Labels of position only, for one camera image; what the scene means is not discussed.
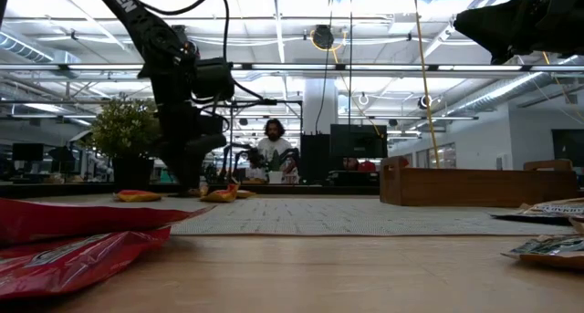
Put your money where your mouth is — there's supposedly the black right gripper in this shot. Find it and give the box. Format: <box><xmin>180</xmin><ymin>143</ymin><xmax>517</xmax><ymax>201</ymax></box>
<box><xmin>454</xmin><ymin>0</ymin><xmax>584</xmax><ymax>66</ymax></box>

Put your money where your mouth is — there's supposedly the black aluminium table frame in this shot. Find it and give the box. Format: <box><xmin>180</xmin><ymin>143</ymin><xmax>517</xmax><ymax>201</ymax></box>
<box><xmin>0</xmin><ymin>181</ymin><xmax>382</xmax><ymax>196</ymax></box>

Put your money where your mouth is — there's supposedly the dark wall screen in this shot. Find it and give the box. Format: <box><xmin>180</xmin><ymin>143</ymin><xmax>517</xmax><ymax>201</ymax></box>
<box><xmin>550</xmin><ymin>129</ymin><xmax>584</xmax><ymax>168</ymax></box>

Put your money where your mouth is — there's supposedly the red tea packet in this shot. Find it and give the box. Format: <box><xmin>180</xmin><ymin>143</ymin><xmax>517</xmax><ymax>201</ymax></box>
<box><xmin>0</xmin><ymin>225</ymin><xmax>172</xmax><ymax>301</ymax></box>
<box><xmin>0</xmin><ymin>197</ymin><xmax>218</xmax><ymax>246</ymax></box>

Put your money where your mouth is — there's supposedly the black computer monitor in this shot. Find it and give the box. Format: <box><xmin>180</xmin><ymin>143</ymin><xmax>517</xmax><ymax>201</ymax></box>
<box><xmin>329</xmin><ymin>123</ymin><xmax>389</xmax><ymax>160</ymax></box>

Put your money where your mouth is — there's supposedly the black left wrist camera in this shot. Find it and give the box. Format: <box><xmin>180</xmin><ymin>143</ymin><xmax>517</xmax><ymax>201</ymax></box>
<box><xmin>193</xmin><ymin>57</ymin><xmax>236</xmax><ymax>101</ymax></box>

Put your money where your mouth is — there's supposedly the yellow power cable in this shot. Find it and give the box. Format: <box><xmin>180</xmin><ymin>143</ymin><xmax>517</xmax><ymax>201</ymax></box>
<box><xmin>412</xmin><ymin>0</ymin><xmax>441</xmax><ymax>169</ymax></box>

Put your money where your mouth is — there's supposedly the wooden tea organizer box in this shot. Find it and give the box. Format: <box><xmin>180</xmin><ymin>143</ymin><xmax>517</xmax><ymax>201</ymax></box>
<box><xmin>380</xmin><ymin>155</ymin><xmax>579</xmax><ymax>208</ymax></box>

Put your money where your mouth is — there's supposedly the white square column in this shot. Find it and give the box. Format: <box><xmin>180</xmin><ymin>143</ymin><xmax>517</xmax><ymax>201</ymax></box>
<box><xmin>303</xmin><ymin>78</ymin><xmax>339</xmax><ymax>135</ymax></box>

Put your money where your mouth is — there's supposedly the black ceiling cord reel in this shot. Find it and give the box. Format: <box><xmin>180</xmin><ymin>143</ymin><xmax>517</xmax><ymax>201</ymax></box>
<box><xmin>311</xmin><ymin>24</ymin><xmax>336</xmax><ymax>51</ymax></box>

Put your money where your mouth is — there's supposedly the black tall box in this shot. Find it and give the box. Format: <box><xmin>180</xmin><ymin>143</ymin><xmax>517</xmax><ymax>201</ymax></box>
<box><xmin>299</xmin><ymin>133</ymin><xmax>332</xmax><ymax>185</ymax></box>

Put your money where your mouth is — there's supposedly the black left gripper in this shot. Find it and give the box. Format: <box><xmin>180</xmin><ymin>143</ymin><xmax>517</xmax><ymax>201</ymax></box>
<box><xmin>152</xmin><ymin>67</ymin><xmax>228</xmax><ymax>197</ymax></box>

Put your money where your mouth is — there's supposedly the green plant in black pot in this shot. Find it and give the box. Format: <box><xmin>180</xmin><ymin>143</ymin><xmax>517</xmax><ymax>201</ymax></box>
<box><xmin>84</xmin><ymin>98</ymin><xmax>163</xmax><ymax>193</ymax></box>

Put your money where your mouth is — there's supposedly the grey woven placemat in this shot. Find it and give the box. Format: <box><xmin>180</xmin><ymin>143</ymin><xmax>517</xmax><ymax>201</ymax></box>
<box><xmin>26</xmin><ymin>194</ymin><xmax>574</xmax><ymax>237</ymax></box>

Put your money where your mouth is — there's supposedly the black left camera cable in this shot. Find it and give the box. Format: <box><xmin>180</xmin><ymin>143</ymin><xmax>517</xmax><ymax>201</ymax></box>
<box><xmin>131</xmin><ymin>0</ymin><xmax>231</xmax><ymax>63</ymax></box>

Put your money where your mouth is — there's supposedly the background black rig frame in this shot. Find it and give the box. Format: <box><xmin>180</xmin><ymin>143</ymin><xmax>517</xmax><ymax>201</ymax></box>
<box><xmin>229</xmin><ymin>98</ymin><xmax>304</xmax><ymax>185</ymax></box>

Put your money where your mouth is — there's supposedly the small black monitor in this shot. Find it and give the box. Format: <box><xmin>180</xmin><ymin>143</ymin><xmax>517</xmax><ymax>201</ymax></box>
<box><xmin>11</xmin><ymin>142</ymin><xmax>46</xmax><ymax>162</ymax></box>

